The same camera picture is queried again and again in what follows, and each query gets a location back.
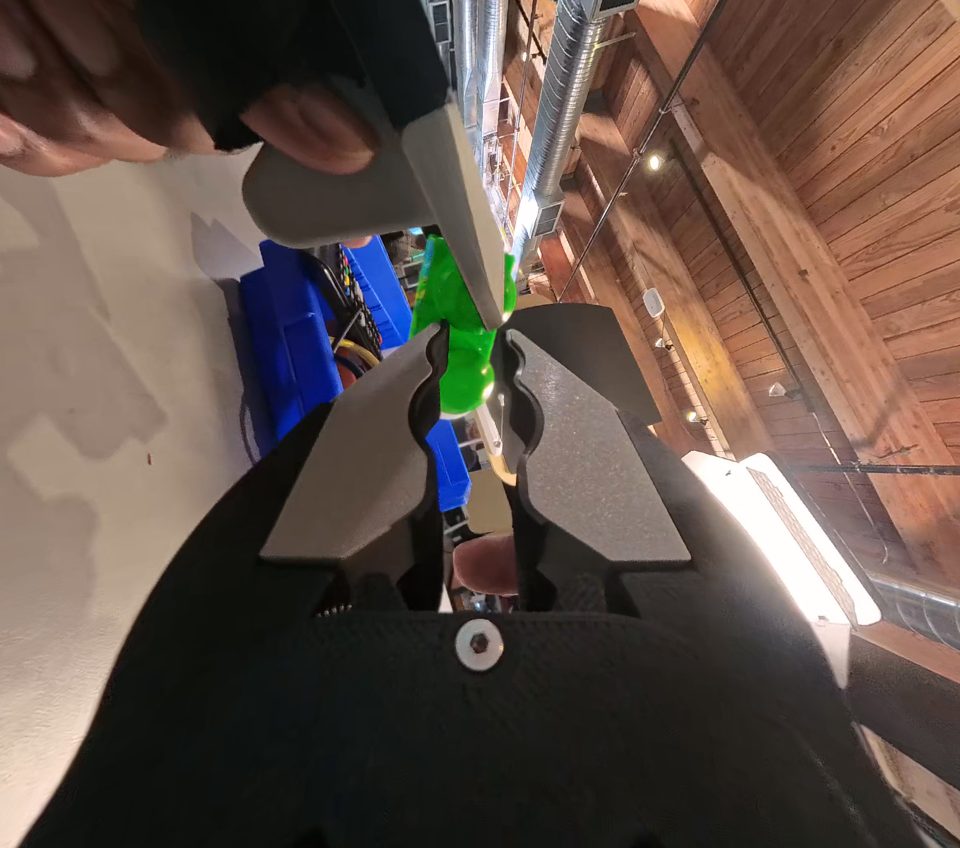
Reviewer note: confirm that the orange tape roll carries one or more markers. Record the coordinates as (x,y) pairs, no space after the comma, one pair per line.
(349,372)

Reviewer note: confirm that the ceiling spot lamp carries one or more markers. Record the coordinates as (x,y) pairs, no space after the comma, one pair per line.
(654,162)

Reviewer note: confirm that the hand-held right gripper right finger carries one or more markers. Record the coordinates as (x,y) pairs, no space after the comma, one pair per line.
(600,488)

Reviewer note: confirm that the blue plastic bin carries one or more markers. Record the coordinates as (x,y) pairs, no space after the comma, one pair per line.
(292,353)

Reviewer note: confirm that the person's right hand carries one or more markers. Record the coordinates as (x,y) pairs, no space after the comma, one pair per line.
(484,563)

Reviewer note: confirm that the black remote control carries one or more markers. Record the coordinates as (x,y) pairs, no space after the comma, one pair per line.
(352,293)

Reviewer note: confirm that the studio light panel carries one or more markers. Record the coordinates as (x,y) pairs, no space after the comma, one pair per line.
(787,533)

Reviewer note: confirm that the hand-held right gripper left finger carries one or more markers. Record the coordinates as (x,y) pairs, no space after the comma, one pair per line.
(352,481)

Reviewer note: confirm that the person's left hand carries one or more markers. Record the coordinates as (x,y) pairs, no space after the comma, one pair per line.
(75,76)

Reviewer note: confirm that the green plastic block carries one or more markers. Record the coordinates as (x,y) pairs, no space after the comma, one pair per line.
(465,376)

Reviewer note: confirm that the white ceiling access point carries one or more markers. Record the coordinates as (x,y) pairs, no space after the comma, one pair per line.
(652,301)

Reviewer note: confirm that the large silver ventilation duct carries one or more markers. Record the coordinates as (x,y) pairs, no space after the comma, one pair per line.
(570,76)

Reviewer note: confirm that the black board with wooden frame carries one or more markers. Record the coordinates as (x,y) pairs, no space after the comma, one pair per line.
(592,353)

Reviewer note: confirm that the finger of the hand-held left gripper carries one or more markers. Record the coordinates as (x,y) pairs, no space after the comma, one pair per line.
(337,211)

